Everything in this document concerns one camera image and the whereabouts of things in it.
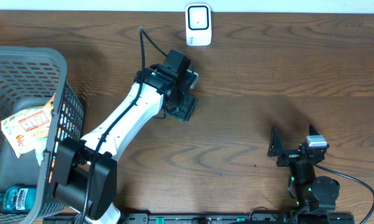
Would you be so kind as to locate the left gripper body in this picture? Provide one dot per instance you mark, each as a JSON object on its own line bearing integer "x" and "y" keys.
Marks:
{"x": 176, "y": 94}

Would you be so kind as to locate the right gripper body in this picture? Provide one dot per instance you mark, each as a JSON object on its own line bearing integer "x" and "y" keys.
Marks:
{"x": 289, "y": 156}

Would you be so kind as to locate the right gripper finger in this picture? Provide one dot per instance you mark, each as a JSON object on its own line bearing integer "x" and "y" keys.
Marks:
{"x": 275, "y": 145}
{"x": 313, "y": 131}

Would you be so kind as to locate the green square box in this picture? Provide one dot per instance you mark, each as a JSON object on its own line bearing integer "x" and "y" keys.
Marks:
{"x": 186, "y": 109}

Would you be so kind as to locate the yellow snack bag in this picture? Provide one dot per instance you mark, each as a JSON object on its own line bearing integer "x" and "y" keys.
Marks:
{"x": 28, "y": 129}

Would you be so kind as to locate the teal mouthwash bottle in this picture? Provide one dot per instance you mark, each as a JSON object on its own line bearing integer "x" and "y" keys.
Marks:
{"x": 17, "y": 200}

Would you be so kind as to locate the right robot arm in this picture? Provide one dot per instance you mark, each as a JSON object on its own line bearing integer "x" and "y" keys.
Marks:
{"x": 315, "y": 195}

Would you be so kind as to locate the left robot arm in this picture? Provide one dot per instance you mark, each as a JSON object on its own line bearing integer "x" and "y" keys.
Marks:
{"x": 85, "y": 171}

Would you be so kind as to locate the white barcode scanner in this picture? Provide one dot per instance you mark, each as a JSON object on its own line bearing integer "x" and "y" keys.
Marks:
{"x": 198, "y": 25}

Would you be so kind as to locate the grey plastic basket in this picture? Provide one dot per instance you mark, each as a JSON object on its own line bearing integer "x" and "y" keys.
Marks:
{"x": 29, "y": 77}

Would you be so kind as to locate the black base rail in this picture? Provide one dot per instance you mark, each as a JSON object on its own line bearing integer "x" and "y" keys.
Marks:
{"x": 257, "y": 217}

